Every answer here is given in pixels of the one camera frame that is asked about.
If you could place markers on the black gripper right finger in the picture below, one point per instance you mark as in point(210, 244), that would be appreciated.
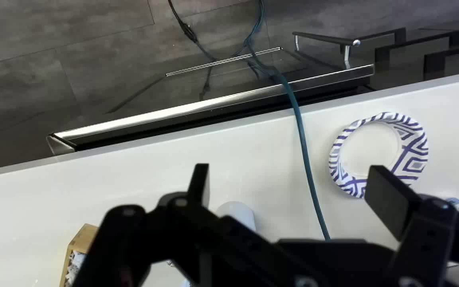
point(431, 239)

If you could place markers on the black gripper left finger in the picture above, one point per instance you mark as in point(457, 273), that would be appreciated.
point(135, 239)

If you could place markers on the blue patterned paper bowl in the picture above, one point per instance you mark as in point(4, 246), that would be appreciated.
point(414, 153)

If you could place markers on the dark wood base cabinet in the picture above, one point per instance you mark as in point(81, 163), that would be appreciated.
point(399, 61)

